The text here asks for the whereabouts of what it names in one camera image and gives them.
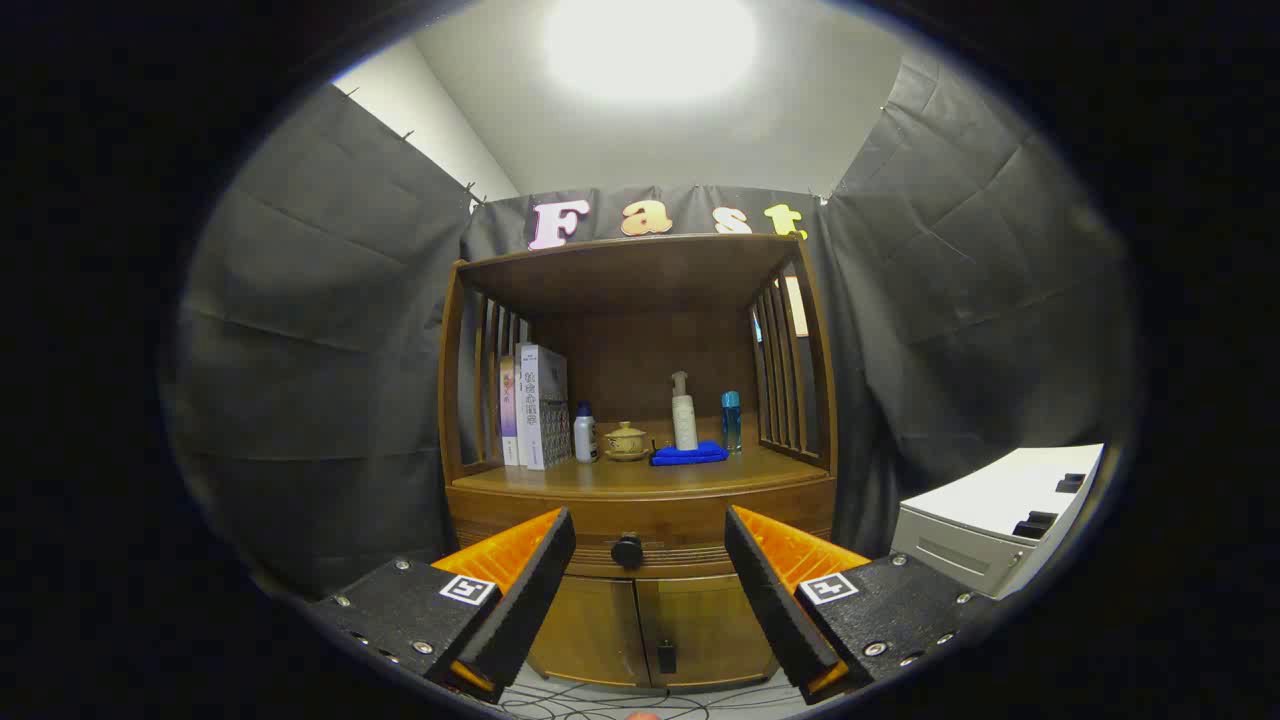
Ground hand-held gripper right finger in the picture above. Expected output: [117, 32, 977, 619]
[724, 505, 996, 706]

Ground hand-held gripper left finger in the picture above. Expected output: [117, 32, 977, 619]
[305, 506, 578, 704]

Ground wooden drawer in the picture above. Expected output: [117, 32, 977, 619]
[447, 478, 837, 579]

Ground wooden cabinet door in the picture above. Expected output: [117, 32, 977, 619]
[527, 575, 651, 689]
[636, 575, 781, 691]

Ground wooden countertop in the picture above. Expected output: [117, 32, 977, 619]
[450, 440, 831, 498]

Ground white grey drawer unit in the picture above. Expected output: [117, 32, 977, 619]
[890, 444, 1105, 601]

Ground wooden cabinet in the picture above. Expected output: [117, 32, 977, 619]
[437, 233, 839, 693]

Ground blue folded cloth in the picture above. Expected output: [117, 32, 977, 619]
[650, 441, 730, 467]

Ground purple book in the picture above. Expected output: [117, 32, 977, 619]
[499, 355, 521, 467]

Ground yellow lidded teacup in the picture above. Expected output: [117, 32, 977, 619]
[604, 421, 653, 462]

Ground white patterned book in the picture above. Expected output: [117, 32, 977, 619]
[516, 343, 572, 471]

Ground white pump bottle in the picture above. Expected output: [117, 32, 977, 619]
[671, 371, 699, 452]

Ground black backdrop cloth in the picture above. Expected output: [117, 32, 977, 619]
[165, 50, 1141, 601]

